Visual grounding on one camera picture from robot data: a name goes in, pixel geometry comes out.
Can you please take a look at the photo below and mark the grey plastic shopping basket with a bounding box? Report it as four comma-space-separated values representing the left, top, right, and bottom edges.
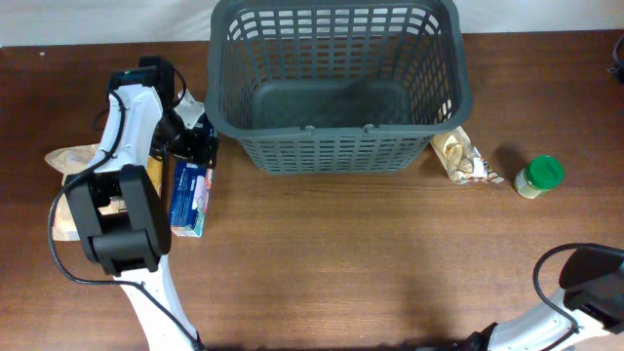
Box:
205, 0, 473, 175

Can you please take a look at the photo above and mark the blue tissue pack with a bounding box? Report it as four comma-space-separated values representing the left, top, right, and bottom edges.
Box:
169, 121, 217, 239

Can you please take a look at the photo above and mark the white grain bag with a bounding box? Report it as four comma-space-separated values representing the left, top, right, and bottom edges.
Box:
44, 143, 123, 243

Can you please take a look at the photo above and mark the beige snack bag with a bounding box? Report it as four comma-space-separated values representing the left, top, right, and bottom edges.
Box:
430, 127, 504, 184

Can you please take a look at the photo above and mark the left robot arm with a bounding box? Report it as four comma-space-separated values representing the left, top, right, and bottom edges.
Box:
53, 56, 218, 350

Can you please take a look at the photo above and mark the orange spaghetti packet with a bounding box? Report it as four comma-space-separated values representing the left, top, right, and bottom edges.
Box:
109, 153, 165, 215

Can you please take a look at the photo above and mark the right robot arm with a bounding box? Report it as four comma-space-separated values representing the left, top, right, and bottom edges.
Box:
451, 243, 623, 351

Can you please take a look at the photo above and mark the green lid glass jar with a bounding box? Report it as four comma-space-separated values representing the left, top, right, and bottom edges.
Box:
514, 155, 566, 199

